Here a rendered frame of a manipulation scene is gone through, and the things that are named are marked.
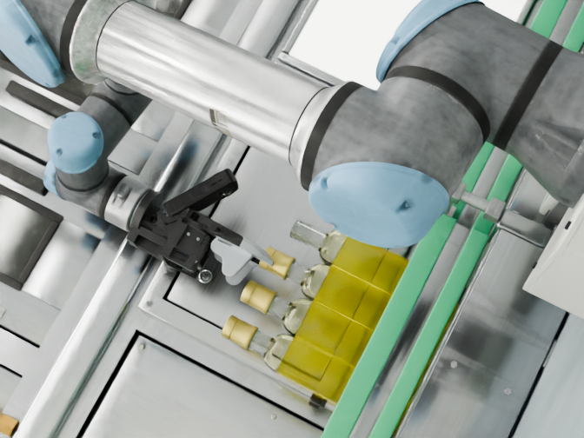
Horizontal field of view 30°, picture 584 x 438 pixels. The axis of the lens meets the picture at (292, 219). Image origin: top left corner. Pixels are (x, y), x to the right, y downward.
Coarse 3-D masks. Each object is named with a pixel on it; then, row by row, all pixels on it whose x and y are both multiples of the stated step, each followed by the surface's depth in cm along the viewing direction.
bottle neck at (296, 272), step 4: (292, 264) 158; (296, 264) 158; (300, 264) 158; (292, 268) 157; (296, 268) 158; (300, 268) 158; (304, 268) 158; (308, 268) 158; (288, 272) 158; (292, 272) 157; (296, 272) 157; (300, 272) 157; (304, 272) 157; (288, 276) 158; (292, 276) 158; (296, 276) 157; (300, 276) 157; (292, 280) 158; (296, 280) 158; (300, 280) 157; (300, 284) 158
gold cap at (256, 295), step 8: (248, 288) 156; (256, 288) 157; (264, 288) 157; (248, 296) 156; (256, 296) 156; (264, 296) 156; (272, 296) 156; (256, 304) 156; (264, 304) 156; (264, 312) 157
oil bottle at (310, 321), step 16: (304, 304) 155; (320, 304) 155; (288, 320) 154; (304, 320) 154; (320, 320) 154; (336, 320) 154; (304, 336) 153; (320, 336) 153; (336, 336) 153; (352, 336) 153; (368, 336) 153; (336, 352) 153; (352, 352) 153
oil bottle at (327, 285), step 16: (320, 272) 156; (336, 272) 156; (304, 288) 156; (320, 288) 155; (336, 288) 155; (352, 288) 155; (368, 288) 155; (336, 304) 155; (352, 304) 154; (368, 304) 154; (384, 304) 154; (352, 320) 155; (368, 320) 154
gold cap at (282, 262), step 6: (270, 252) 158; (276, 252) 158; (276, 258) 158; (282, 258) 158; (288, 258) 158; (294, 258) 158; (264, 264) 158; (276, 264) 158; (282, 264) 157; (288, 264) 157; (270, 270) 158; (276, 270) 158; (282, 270) 157; (288, 270) 157; (282, 276) 158
